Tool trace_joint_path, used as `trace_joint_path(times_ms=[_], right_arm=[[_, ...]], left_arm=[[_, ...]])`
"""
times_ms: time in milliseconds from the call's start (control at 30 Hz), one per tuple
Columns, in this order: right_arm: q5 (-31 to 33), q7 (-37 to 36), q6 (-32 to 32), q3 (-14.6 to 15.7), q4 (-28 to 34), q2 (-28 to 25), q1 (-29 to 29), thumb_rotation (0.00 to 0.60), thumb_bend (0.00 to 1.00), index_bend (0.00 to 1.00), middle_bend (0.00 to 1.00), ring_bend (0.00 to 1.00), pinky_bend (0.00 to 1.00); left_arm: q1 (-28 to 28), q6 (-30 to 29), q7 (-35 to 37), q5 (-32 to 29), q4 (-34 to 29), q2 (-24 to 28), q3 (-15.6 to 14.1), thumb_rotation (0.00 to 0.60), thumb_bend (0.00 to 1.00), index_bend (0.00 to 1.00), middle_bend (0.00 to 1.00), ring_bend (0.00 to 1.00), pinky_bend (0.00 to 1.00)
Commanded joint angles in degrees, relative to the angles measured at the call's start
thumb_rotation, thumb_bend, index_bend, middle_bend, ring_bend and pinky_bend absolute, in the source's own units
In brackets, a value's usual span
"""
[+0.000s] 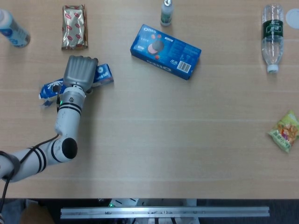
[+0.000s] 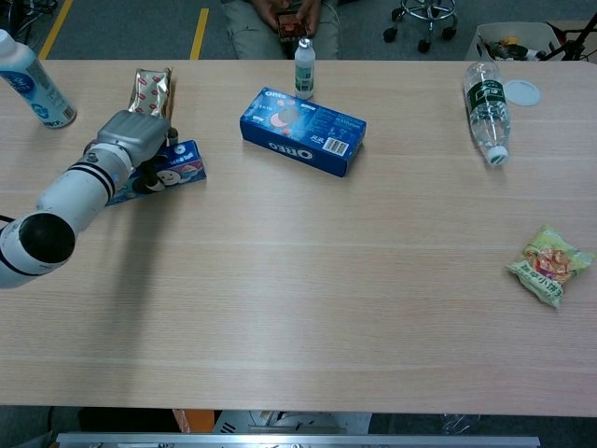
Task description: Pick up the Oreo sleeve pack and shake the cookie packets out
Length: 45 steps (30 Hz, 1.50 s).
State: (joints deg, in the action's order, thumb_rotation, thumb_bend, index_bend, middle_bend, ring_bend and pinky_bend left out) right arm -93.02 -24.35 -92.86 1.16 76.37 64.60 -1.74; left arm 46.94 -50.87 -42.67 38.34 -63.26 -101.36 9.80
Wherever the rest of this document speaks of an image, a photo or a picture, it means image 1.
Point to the long Oreo cookie box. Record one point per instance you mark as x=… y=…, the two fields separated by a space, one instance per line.
x=104 y=74

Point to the green snack bag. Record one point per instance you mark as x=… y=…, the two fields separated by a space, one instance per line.
x=286 y=133

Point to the wide blue Oreo box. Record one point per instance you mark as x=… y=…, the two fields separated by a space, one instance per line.
x=163 y=51

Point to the small white bottle silver cap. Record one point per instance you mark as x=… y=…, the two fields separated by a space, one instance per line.
x=166 y=14

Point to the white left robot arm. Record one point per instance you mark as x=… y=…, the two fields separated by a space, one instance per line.
x=67 y=116

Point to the silver red snack wrapper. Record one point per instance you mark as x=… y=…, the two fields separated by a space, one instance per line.
x=74 y=28

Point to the round white plastic lid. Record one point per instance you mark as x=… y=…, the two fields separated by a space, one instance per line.
x=294 y=18

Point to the brown cardboard box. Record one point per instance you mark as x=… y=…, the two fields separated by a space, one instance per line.
x=37 y=212

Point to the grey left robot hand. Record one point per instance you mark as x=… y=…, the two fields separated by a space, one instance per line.
x=79 y=70

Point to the aluminium rail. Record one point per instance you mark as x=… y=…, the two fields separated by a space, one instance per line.
x=163 y=212

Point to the clear water bottle green label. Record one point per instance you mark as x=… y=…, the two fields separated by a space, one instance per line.
x=272 y=44

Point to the large white blue drink bottle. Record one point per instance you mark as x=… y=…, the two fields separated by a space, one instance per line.
x=14 y=30

